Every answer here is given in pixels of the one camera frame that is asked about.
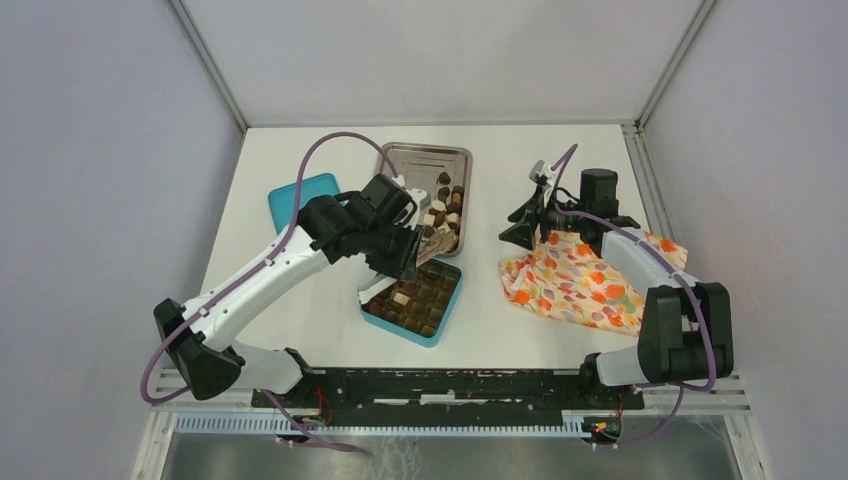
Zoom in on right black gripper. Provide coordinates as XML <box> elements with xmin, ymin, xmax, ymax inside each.
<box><xmin>499</xmin><ymin>184</ymin><xmax>590</xmax><ymax>251</ymax></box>

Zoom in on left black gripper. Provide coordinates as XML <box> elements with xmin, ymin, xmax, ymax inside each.
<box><xmin>362</xmin><ymin>217</ymin><xmax>425</xmax><ymax>283</ymax></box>

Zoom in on metal serving tongs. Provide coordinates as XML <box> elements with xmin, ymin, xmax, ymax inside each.
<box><xmin>357</xmin><ymin>228</ymin><xmax>459</xmax><ymax>306</ymax></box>

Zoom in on teal chocolate box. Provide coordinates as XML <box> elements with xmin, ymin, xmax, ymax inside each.
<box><xmin>358</xmin><ymin>259</ymin><xmax>464</xmax><ymax>348</ymax></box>

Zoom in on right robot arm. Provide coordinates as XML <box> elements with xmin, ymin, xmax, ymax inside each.
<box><xmin>499</xmin><ymin>162</ymin><xmax>734</xmax><ymax>408</ymax></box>

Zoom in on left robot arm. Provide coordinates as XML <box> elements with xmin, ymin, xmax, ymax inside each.
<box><xmin>153</xmin><ymin>174</ymin><xmax>429</xmax><ymax>408</ymax></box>

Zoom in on pile of assorted chocolates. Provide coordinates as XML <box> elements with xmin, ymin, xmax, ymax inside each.
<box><xmin>421</xmin><ymin>171</ymin><xmax>465</xmax><ymax>238</ymax></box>

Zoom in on floral cloth bag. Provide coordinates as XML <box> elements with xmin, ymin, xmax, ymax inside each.
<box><xmin>498</xmin><ymin>228</ymin><xmax>695</xmax><ymax>337</ymax></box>

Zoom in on teal box lid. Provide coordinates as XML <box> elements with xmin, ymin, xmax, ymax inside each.
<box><xmin>267</xmin><ymin>173</ymin><xmax>342</xmax><ymax>234</ymax></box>

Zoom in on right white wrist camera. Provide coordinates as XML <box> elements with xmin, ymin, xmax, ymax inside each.
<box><xmin>528</xmin><ymin>160</ymin><xmax>558</xmax><ymax>193</ymax></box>

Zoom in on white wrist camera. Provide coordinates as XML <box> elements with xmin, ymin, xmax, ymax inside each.
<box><xmin>394</xmin><ymin>175</ymin><xmax>431</xmax><ymax>229</ymax></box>
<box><xmin>528</xmin><ymin>160</ymin><xmax>558</xmax><ymax>193</ymax></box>

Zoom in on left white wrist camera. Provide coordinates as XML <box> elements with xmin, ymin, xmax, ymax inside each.
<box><xmin>394</xmin><ymin>175</ymin><xmax>431</xmax><ymax>229</ymax></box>

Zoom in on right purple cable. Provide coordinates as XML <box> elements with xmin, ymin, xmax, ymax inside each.
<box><xmin>543</xmin><ymin>142</ymin><xmax>718</xmax><ymax>452</ymax></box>

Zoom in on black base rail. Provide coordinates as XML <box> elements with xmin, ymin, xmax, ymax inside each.
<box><xmin>278</xmin><ymin>368</ymin><xmax>645</xmax><ymax>427</ymax></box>

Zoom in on white slotted cable duct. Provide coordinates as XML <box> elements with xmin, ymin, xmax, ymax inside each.
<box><xmin>173</xmin><ymin>409</ymin><xmax>598</xmax><ymax>440</ymax></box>

